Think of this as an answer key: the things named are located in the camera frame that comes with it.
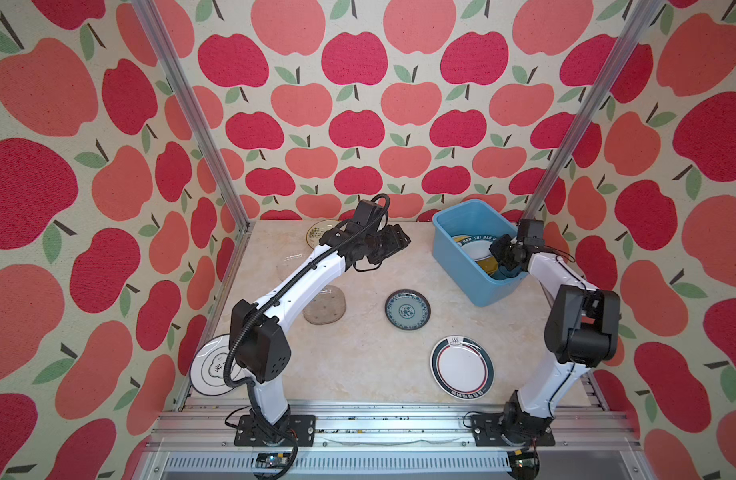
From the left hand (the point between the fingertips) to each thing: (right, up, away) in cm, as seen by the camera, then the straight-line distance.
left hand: (410, 246), depth 79 cm
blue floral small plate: (+2, -21, +17) cm, 27 cm away
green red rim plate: (+16, -35, +6) cm, 39 cm away
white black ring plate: (-58, -35, +5) cm, 67 cm away
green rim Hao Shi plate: (+29, 0, +27) cm, 40 cm away
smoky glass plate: (-25, -20, +19) cm, 38 cm away
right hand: (+32, 0, +18) cm, 36 cm away
